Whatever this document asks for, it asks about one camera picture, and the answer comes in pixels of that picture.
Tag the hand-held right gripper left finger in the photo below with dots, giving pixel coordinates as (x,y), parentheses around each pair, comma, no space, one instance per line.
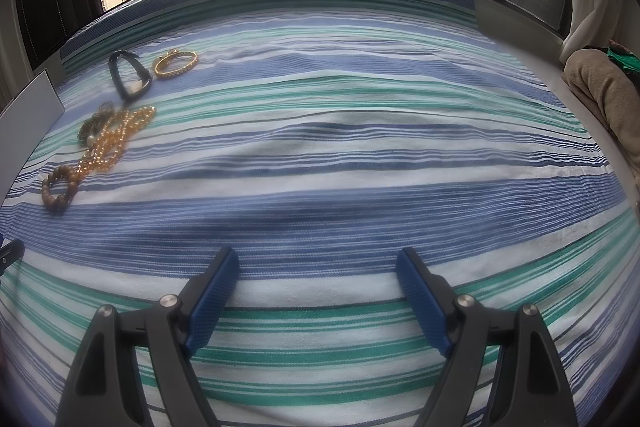
(212,302)

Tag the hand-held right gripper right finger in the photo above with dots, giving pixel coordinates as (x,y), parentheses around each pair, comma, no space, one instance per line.
(422,302)

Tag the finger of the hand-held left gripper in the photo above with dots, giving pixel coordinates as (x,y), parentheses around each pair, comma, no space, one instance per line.
(11,253)

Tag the grey side panel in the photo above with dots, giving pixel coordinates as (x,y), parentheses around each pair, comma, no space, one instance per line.
(30,117)

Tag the blue green striped bed sheet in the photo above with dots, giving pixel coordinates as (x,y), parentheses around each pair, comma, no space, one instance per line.
(350,157)

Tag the beige cloth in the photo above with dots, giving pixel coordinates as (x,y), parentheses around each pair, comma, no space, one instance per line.
(600,97)

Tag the green cloth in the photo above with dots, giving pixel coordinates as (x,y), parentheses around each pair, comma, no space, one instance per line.
(627,59)

